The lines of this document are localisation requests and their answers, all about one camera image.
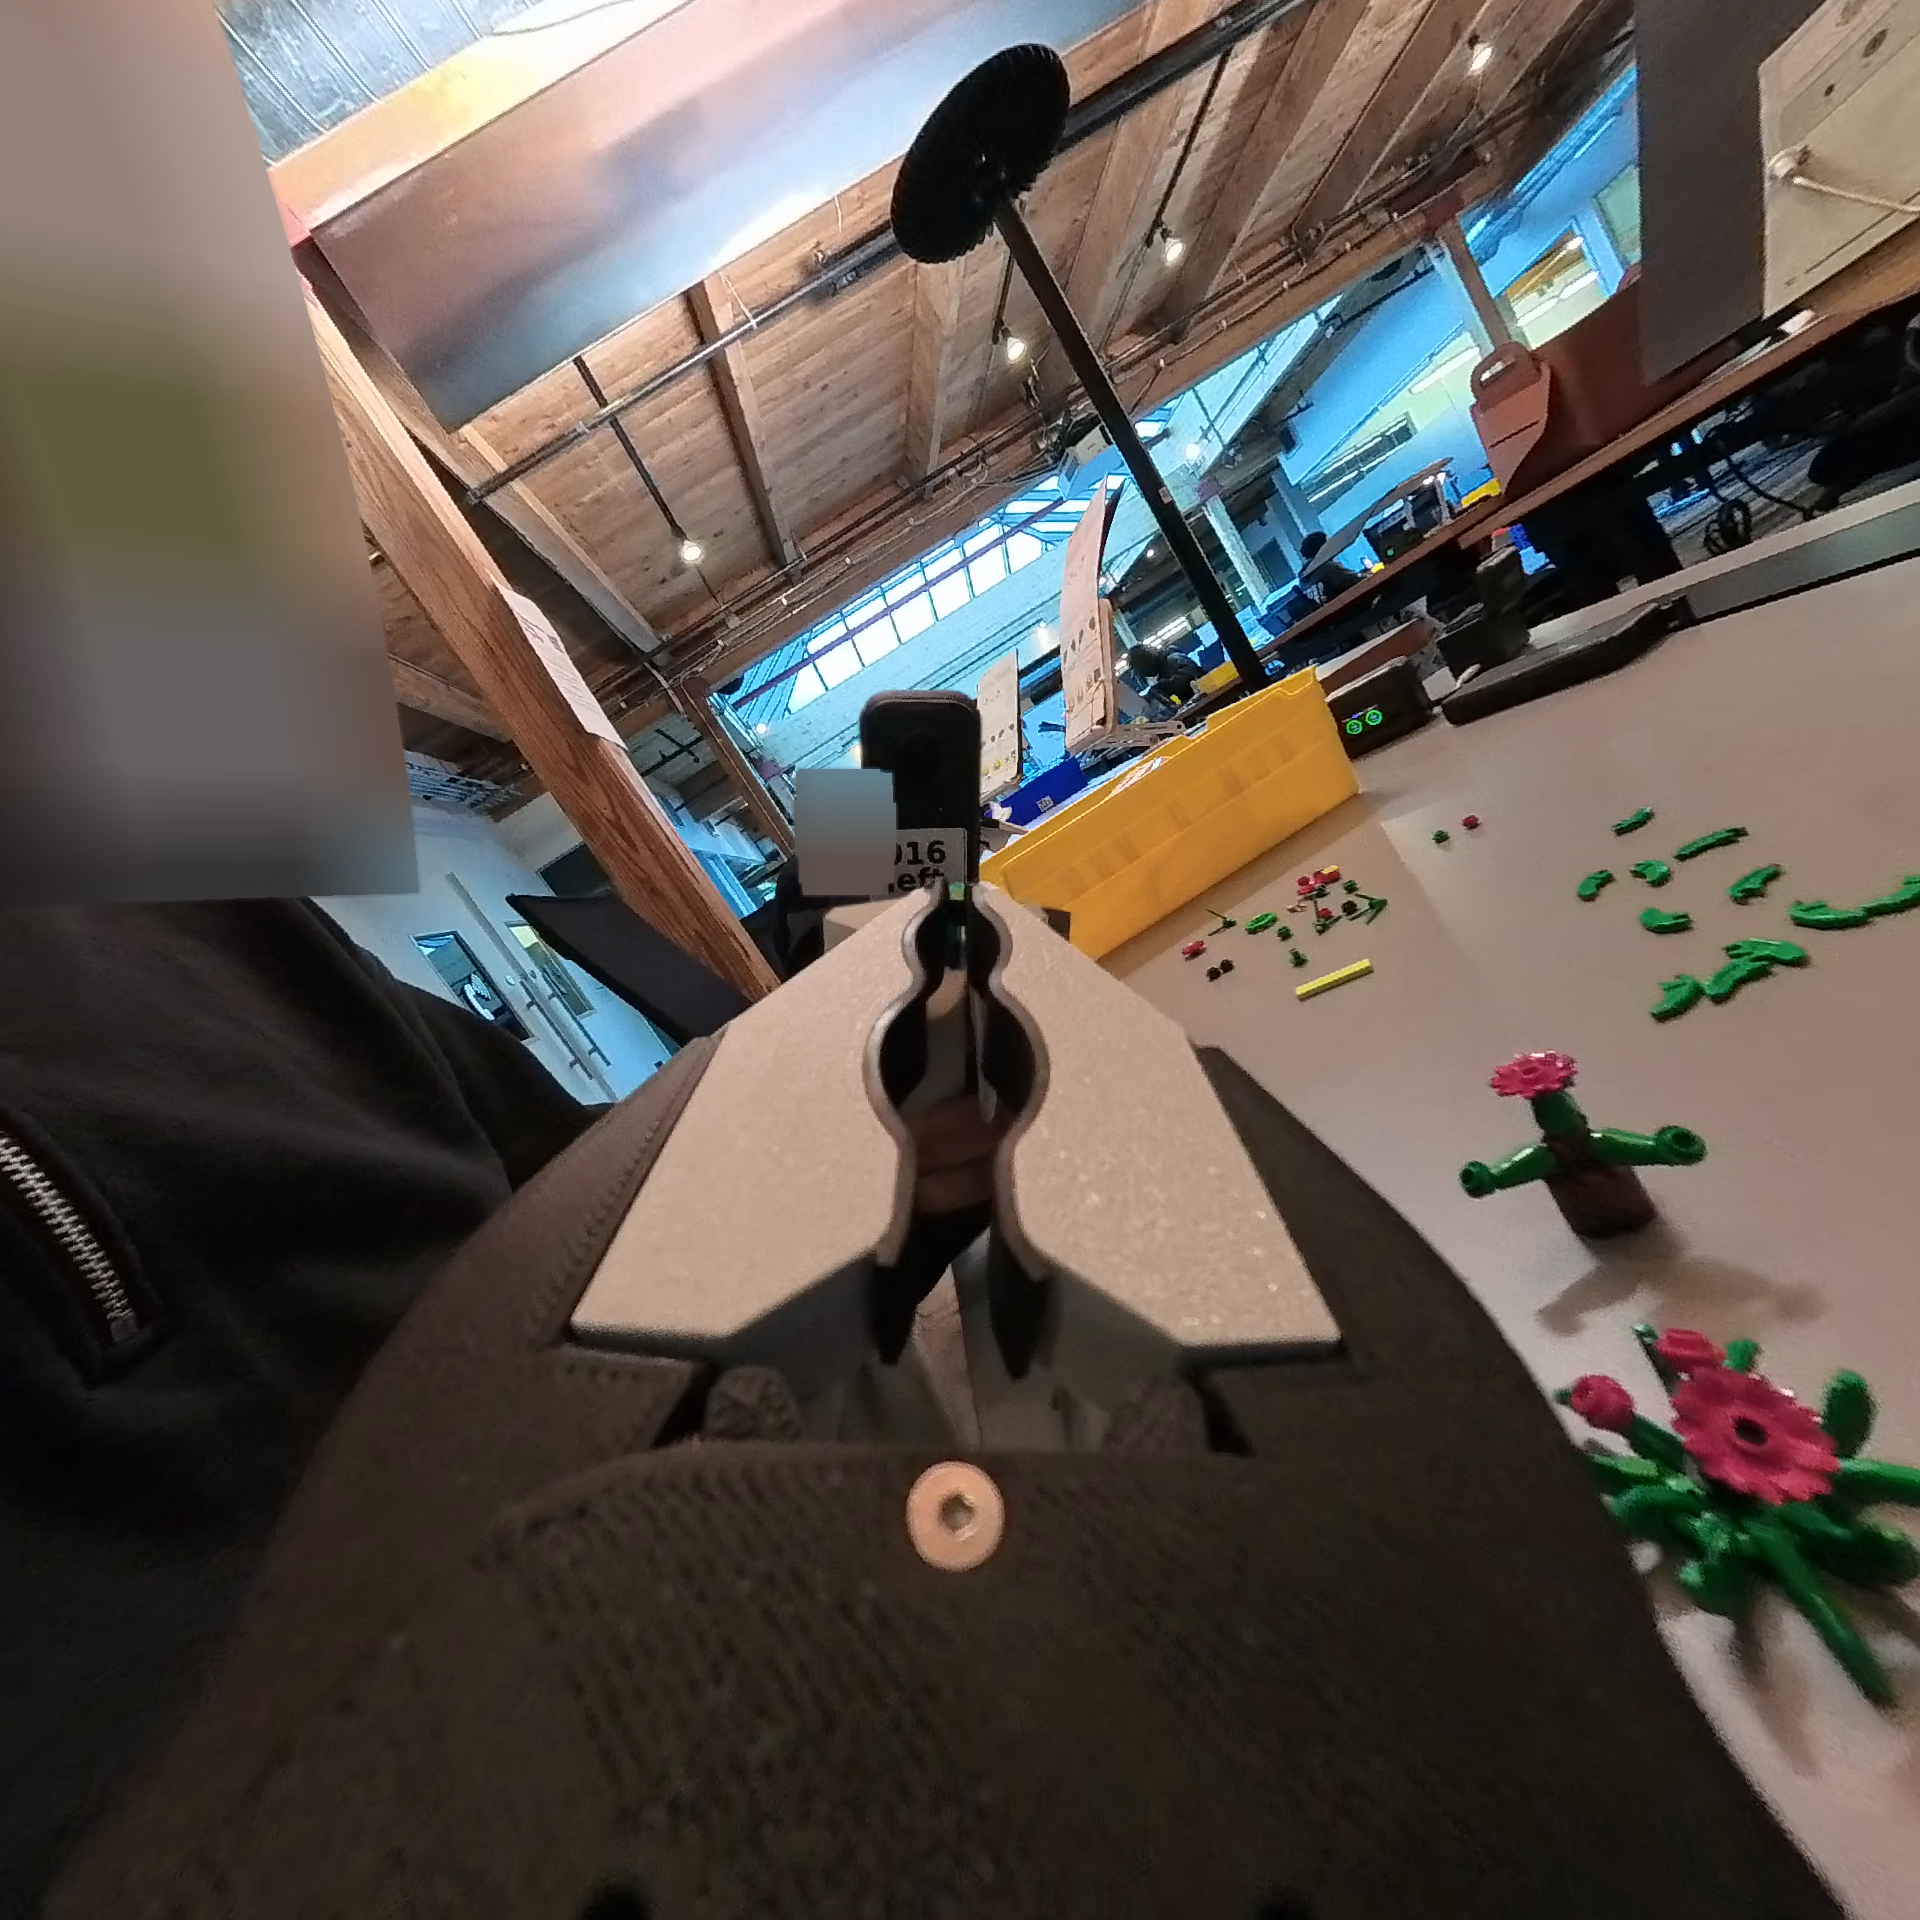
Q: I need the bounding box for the black angled panel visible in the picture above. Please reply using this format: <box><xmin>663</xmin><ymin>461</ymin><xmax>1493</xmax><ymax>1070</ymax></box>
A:
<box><xmin>506</xmin><ymin>893</ymin><xmax>753</xmax><ymax>1050</ymax></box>

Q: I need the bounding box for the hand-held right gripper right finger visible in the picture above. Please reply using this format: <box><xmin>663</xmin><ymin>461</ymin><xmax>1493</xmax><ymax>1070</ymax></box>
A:
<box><xmin>965</xmin><ymin>885</ymin><xmax>1345</xmax><ymax>1453</ymax></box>

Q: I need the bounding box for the wooden support column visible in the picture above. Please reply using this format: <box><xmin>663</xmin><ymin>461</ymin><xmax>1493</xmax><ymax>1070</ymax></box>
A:
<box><xmin>301</xmin><ymin>246</ymin><xmax>782</xmax><ymax>1004</ymax></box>

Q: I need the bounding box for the group of loose green leaves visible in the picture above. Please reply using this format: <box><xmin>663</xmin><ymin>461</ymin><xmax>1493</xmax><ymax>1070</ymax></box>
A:
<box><xmin>1573</xmin><ymin>806</ymin><xmax>1920</xmax><ymax>1027</ymax></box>

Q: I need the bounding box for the white cardboard box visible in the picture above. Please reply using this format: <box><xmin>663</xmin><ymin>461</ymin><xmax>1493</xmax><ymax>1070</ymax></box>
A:
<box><xmin>1754</xmin><ymin>0</ymin><xmax>1920</xmax><ymax>315</ymax></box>

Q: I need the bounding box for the black pole with round disc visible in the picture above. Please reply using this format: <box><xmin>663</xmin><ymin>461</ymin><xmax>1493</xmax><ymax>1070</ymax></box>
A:
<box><xmin>889</xmin><ymin>44</ymin><xmax>1271</xmax><ymax>697</ymax></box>

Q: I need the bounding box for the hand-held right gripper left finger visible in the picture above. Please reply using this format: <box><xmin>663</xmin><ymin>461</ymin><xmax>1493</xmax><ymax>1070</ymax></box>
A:
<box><xmin>571</xmin><ymin>885</ymin><xmax>963</xmax><ymax>1434</ymax></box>

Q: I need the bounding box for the yellow plastic bin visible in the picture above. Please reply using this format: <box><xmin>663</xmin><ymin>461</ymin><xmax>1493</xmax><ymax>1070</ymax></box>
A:
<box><xmin>978</xmin><ymin>667</ymin><xmax>1360</xmax><ymax>963</ymax></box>

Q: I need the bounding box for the pink flower on brown stem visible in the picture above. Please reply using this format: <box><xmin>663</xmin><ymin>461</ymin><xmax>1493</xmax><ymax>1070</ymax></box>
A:
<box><xmin>1458</xmin><ymin>1050</ymin><xmax>1711</xmax><ymax>1243</ymax></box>

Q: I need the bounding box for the pile of small flower bricks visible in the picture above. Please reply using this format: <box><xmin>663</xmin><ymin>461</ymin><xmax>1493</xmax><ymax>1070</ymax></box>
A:
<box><xmin>1177</xmin><ymin>813</ymin><xmax>1489</xmax><ymax>985</ymax></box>

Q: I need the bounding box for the black flat pad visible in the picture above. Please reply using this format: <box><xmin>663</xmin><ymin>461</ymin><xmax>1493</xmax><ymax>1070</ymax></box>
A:
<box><xmin>1436</xmin><ymin>601</ymin><xmax>1694</xmax><ymax>729</ymax></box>

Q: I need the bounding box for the black device with green lights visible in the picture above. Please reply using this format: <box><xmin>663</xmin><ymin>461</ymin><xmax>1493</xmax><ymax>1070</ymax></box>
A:
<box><xmin>1333</xmin><ymin>667</ymin><xmax>1447</xmax><ymax>756</ymax></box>

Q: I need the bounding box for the green bush with pink flowers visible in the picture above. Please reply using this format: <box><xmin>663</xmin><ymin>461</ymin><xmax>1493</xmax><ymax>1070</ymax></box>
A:
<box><xmin>1556</xmin><ymin>1323</ymin><xmax>1920</xmax><ymax>1710</ymax></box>

